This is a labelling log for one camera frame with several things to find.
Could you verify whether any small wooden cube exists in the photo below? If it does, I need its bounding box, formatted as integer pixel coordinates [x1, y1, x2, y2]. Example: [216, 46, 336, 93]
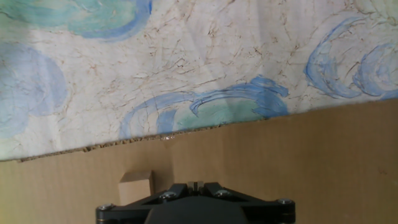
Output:
[118, 170, 155, 206]

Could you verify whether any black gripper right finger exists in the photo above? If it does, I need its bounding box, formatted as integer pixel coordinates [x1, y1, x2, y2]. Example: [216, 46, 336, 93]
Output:
[195, 182, 296, 224]

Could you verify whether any painted landscape print cloth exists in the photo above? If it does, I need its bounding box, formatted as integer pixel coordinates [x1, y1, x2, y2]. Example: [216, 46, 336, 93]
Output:
[0, 0, 398, 162]

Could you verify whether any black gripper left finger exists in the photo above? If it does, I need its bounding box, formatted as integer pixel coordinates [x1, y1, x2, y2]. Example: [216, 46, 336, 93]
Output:
[95, 182, 197, 224]

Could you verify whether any brown cardboard sheet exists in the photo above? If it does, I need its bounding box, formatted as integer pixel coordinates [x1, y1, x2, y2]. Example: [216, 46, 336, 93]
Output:
[0, 98, 398, 224]

